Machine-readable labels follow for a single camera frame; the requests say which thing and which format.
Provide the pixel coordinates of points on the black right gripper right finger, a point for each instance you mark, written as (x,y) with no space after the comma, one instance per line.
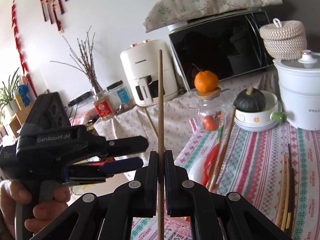
(214,216)

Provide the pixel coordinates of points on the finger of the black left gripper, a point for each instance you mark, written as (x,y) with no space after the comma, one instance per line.
(130,144)
(120,166)

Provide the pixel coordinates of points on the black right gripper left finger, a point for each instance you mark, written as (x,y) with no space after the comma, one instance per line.
(109,216)

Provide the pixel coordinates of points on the light wooden chopstick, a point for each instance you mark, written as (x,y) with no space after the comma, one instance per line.
(161,149)

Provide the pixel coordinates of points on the red plastic spoon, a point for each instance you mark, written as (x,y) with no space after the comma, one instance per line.
(211,157)

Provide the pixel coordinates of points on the black chopstick gold band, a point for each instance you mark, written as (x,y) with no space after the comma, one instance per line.
(292,202)

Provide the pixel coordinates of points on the white plastic spoon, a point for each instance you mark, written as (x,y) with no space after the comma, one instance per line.
(196,172)

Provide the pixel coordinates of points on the person's left hand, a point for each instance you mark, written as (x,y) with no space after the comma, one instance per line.
(13,192)

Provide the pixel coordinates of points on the floral cloth cover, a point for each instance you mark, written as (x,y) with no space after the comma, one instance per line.
(177,113)

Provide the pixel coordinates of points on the red label glass jar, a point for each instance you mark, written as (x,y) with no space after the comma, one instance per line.
(102,105)

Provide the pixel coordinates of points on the wooden shelf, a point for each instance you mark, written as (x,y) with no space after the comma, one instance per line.
(14,118)

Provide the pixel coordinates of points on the blue label storage jar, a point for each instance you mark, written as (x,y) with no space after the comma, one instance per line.
(119,97)

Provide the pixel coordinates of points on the potted green plant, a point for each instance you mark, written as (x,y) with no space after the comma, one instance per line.
(8,101)

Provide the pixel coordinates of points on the patterned striped tablecloth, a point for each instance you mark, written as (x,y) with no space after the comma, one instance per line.
(253,168)

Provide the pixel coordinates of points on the dry branch bouquet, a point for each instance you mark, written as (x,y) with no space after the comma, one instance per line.
(84,60)

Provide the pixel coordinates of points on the white air fryer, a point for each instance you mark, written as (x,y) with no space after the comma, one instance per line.
(140,63)

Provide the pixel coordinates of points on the glass jar with wooden lid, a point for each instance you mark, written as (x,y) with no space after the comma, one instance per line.
(211,104)

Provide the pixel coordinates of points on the orange tangerine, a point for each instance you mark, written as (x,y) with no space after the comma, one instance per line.
(205,81)

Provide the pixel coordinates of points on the dark green pumpkin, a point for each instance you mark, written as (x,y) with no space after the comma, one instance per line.
(250,100)

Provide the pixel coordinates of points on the black microwave oven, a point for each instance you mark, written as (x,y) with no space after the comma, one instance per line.
(228,45)

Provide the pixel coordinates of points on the white electric cooker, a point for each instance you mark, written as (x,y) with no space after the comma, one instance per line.
(299,84)

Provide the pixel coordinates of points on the floral cushion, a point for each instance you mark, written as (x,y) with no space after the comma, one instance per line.
(168,12)

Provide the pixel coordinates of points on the white ceramic pot green handle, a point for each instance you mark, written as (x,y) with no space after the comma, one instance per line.
(265,120)

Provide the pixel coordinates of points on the woven rope basket with lid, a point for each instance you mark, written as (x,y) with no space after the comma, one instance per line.
(284,40)

